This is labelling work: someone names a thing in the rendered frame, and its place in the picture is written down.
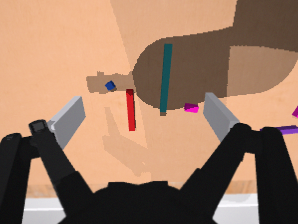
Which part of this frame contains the small blue block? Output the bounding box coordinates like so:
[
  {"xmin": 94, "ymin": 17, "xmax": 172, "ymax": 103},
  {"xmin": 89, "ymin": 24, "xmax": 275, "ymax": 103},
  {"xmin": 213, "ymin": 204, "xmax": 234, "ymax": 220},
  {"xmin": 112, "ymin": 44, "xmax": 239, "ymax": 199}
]
[{"xmin": 105, "ymin": 81, "xmax": 115, "ymax": 90}]

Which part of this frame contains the turquoise rod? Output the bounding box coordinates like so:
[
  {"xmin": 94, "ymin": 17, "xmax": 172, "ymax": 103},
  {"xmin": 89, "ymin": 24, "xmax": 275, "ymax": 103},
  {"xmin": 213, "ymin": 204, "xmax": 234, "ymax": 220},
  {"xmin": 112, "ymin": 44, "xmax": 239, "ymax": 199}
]
[{"xmin": 160, "ymin": 44, "xmax": 172, "ymax": 112}]

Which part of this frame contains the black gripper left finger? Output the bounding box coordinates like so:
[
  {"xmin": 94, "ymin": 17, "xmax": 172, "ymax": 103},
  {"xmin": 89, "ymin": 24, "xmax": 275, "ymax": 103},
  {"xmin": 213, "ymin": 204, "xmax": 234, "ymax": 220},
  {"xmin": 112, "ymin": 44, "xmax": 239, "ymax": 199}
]
[{"xmin": 0, "ymin": 96, "xmax": 114, "ymax": 224}]

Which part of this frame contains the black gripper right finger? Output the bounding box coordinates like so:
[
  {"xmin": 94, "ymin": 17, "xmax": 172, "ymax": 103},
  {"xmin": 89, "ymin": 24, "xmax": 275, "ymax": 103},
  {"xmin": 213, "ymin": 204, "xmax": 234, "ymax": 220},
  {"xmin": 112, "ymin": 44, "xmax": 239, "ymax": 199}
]
[{"xmin": 152, "ymin": 92, "xmax": 298, "ymax": 224}]

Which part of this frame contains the short magenta block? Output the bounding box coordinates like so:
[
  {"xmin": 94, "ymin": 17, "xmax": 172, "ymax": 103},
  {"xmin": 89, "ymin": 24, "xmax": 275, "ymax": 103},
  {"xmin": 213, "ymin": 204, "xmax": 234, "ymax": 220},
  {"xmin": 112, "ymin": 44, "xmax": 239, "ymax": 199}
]
[
  {"xmin": 292, "ymin": 106, "xmax": 298, "ymax": 118},
  {"xmin": 184, "ymin": 103, "xmax": 199, "ymax": 113}
]

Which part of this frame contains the purple rod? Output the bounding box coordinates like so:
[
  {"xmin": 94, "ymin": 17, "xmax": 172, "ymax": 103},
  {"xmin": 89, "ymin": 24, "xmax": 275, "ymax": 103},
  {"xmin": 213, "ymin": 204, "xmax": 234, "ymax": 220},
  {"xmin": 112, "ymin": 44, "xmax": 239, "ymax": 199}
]
[{"xmin": 275, "ymin": 125, "xmax": 298, "ymax": 135}]

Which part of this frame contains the red rod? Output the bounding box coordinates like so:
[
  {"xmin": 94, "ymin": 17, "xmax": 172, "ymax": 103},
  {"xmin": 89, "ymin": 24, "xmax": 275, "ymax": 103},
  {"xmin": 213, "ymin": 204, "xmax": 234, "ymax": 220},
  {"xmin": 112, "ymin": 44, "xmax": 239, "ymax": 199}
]
[{"xmin": 126, "ymin": 89, "xmax": 135, "ymax": 131}]

